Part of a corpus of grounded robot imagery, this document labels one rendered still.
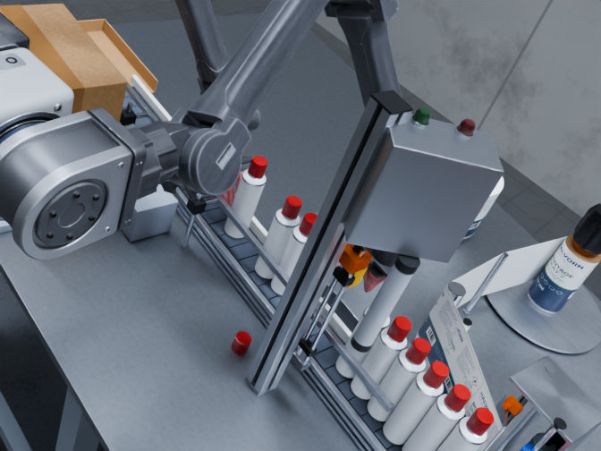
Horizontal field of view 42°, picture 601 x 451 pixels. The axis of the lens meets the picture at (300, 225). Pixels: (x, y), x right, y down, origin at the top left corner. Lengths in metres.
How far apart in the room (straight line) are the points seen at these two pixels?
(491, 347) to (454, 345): 0.27
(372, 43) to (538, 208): 2.88
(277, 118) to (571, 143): 2.13
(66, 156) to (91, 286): 0.80
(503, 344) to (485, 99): 2.51
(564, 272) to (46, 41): 1.22
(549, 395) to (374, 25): 0.65
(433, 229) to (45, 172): 0.59
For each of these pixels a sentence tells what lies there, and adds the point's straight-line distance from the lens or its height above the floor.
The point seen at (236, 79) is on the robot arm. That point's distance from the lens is 1.00.
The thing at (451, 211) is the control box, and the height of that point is 1.39.
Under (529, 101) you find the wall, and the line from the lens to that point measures 4.08.
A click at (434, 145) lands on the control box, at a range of 1.10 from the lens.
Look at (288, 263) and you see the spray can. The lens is 1.57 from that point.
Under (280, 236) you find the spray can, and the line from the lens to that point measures 1.56.
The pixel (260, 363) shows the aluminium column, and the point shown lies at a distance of 1.48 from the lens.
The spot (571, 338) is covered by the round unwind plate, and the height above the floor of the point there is 0.89.
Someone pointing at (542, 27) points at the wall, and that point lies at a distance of 3.98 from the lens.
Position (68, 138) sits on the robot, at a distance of 0.85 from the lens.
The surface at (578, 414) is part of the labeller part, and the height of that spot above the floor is 1.14.
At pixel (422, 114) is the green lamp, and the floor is 1.49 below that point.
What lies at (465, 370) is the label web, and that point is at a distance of 1.49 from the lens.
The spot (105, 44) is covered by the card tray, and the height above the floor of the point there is 0.83.
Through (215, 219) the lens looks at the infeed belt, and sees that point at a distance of 1.74.
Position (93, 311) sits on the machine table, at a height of 0.83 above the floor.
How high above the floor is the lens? 2.03
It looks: 39 degrees down
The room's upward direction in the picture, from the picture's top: 23 degrees clockwise
